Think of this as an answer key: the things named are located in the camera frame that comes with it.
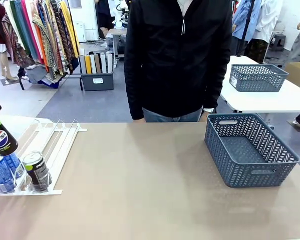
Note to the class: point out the grey plastic storage bin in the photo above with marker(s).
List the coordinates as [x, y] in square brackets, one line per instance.
[97, 81]

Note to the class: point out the grey plastic stool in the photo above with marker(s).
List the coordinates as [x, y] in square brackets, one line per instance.
[278, 41]

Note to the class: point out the black clothes rack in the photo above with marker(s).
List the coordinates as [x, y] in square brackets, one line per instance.
[72, 76]

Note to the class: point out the brown fabric roll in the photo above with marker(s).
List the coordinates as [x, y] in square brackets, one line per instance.
[97, 63]

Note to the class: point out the grey fabric roll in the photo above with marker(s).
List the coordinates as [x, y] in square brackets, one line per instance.
[82, 64]

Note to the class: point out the white hanging garment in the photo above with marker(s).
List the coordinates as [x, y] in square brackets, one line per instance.
[267, 20]

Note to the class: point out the blue plastic woven basket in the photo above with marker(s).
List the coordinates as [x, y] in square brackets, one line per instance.
[215, 150]

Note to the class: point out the white air purifier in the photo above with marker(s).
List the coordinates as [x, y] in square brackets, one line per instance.
[79, 31]

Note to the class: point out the white folding table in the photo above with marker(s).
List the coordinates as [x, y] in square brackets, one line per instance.
[265, 101]

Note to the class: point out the black Pepsi can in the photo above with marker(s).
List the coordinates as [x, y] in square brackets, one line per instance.
[37, 171]
[3, 142]

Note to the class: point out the light blue hanging shirt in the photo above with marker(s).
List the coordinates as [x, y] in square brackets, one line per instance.
[245, 20]

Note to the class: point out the person's right hand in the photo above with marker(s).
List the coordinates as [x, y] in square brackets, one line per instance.
[139, 120]

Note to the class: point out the person in black jacket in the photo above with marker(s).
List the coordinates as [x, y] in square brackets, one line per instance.
[174, 62]

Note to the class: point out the grey workbench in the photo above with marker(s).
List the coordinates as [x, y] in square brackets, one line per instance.
[118, 32]

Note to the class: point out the person's left hand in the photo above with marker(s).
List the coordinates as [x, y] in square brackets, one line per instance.
[204, 117]

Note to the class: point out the camouflage hanging garment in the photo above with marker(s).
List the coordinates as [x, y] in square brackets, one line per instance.
[257, 51]

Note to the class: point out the white fabric roll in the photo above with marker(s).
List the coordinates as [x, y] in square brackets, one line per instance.
[93, 64]
[103, 63]
[110, 62]

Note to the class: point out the blue Pocari Sweat can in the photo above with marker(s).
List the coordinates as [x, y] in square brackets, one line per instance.
[0, 175]
[14, 162]

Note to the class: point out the brown cardboard box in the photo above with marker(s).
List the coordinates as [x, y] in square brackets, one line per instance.
[298, 75]

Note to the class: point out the orange hanging garment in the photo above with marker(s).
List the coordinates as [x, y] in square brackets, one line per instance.
[42, 50]

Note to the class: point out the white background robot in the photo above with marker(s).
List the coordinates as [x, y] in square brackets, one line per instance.
[119, 15]

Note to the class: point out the mannequin with patterned skirt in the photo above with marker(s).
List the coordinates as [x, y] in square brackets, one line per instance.
[10, 50]

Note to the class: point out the white can dispenser rack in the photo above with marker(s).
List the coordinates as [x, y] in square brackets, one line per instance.
[52, 192]

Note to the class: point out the black stand pole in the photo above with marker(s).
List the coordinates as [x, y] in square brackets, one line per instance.
[245, 32]

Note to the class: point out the yellow fabric roll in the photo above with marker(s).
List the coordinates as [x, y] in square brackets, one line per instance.
[88, 64]

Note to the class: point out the grey basket on rear table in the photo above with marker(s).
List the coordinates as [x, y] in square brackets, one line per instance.
[255, 80]

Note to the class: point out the yellow hanging garment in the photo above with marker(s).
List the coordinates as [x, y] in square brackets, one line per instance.
[69, 30]

